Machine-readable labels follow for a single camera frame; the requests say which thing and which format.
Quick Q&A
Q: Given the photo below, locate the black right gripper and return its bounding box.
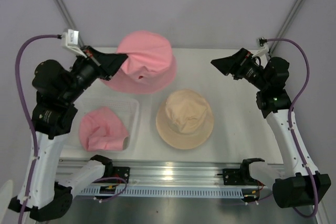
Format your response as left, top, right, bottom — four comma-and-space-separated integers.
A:
211, 48, 269, 91

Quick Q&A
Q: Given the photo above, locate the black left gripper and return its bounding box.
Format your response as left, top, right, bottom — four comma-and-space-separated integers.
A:
61, 45, 129, 103

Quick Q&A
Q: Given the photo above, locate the pink bucket hat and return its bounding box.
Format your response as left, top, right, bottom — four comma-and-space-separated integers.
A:
101, 30, 177, 94
79, 106, 129, 152

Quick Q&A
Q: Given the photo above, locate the beige bucket hat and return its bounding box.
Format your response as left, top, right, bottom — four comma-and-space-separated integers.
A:
155, 89, 214, 150

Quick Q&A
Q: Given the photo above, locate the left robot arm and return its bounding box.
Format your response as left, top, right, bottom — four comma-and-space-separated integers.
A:
8, 46, 128, 222

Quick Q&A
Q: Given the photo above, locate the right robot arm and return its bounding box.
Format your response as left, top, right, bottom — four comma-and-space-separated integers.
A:
211, 48, 331, 208

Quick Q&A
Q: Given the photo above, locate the white plastic basket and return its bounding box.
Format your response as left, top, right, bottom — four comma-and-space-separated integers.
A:
68, 97, 140, 153

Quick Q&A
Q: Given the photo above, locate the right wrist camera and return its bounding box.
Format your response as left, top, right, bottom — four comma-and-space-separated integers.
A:
255, 37, 270, 59

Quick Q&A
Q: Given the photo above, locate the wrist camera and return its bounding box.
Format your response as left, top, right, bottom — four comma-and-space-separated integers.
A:
60, 29, 87, 58
255, 37, 270, 59

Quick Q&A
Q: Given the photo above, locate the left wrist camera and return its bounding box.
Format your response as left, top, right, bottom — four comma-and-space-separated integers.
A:
60, 29, 87, 58

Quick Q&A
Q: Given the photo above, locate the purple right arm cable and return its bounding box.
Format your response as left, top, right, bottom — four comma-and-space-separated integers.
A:
265, 37, 321, 218

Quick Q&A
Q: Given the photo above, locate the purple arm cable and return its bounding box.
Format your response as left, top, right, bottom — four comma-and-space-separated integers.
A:
265, 37, 321, 218
15, 34, 127, 224

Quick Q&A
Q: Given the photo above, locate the left aluminium frame post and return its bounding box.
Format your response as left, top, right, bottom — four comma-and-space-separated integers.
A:
39, 0, 85, 46

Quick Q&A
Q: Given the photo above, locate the aluminium frame post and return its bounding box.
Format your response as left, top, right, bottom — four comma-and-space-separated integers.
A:
39, 0, 85, 46
275, 0, 306, 38

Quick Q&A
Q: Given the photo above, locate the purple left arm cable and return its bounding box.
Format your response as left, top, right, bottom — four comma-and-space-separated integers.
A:
15, 34, 127, 224

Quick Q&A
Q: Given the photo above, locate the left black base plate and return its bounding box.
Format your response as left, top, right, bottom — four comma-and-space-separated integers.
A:
102, 166, 131, 184

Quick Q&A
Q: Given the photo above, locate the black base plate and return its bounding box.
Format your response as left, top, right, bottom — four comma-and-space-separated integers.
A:
217, 168, 255, 186
102, 166, 131, 184

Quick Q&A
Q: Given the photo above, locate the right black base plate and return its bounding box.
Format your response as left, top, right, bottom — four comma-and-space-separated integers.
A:
217, 168, 255, 186

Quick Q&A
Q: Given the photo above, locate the aluminium mounting rail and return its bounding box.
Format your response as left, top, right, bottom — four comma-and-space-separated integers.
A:
57, 160, 287, 187

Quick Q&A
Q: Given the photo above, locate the right aluminium frame post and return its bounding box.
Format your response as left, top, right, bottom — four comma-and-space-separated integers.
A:
275, 0, 306, 38

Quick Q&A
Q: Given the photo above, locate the white slotted cable duct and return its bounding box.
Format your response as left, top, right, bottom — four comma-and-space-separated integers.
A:
79, 185, 261, 199

